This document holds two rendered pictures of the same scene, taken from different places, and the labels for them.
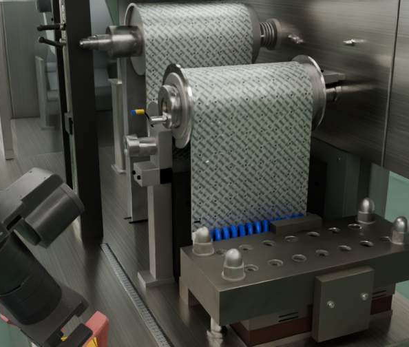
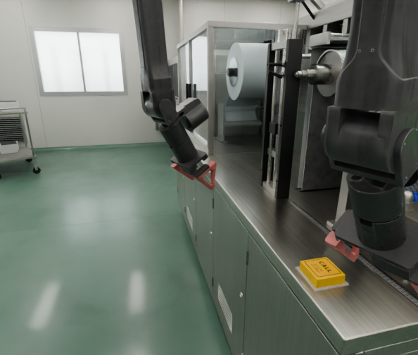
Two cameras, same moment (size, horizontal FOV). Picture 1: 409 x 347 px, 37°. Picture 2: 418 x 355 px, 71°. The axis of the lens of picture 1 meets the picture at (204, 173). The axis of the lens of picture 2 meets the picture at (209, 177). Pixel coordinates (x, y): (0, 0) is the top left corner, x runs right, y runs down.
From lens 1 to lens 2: 0.44 m
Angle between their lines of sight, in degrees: 9
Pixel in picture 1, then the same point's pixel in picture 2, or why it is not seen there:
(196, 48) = not seen: hidden behind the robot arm
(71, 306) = not seen: outside the picture
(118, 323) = (333, 253)
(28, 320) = (385, 247)
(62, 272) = (275, 217)
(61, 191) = not seen: outside the picture
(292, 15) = not seen: outside the picture
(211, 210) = not seen: hidden behind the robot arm
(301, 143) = not seen: outside the picture
